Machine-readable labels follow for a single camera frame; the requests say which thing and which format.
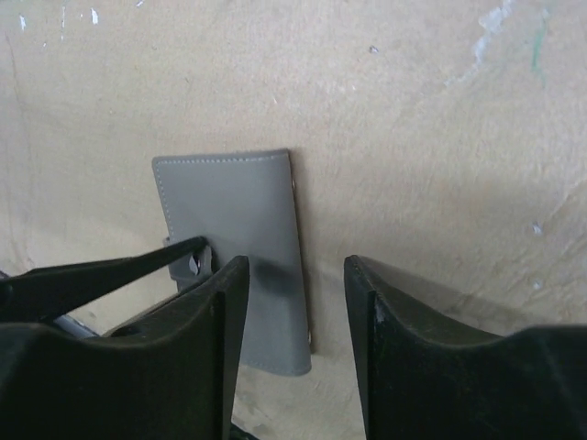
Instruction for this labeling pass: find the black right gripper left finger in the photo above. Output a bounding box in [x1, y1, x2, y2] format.
[1, 256, 249, 439]

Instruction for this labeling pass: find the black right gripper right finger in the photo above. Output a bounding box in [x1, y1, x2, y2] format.
[344, 256, 586, 439]

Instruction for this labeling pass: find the grey leather card holder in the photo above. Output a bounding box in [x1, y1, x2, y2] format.
[152, 149, 312, 377]

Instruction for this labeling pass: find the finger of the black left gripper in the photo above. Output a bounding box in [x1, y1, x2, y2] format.
[1, 236, 206, 321]

